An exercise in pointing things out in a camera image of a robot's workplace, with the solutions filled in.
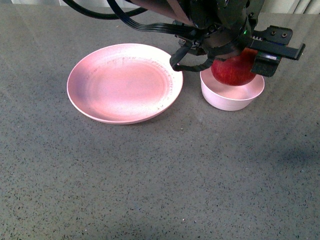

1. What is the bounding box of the pink bowl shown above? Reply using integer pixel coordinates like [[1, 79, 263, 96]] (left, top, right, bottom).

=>
[[200, 69, 265, 111]]

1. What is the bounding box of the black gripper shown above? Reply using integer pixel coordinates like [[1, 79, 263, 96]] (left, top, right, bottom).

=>
[[174, 0, 306, 77]]

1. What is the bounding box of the pink plate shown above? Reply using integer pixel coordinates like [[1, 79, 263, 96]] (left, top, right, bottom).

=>
[[66, 43, 184, 125]]

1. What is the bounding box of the black cable bundle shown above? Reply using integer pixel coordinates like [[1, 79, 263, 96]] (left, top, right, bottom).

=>
[[61, 0, 216, 73]]

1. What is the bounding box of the red apple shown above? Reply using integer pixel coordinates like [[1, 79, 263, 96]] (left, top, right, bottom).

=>
[[210, 48, 258, 86]]

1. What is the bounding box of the robot arm with brown sleeve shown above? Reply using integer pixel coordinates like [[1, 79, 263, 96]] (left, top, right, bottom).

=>
[[130, 0, 195, 27]]

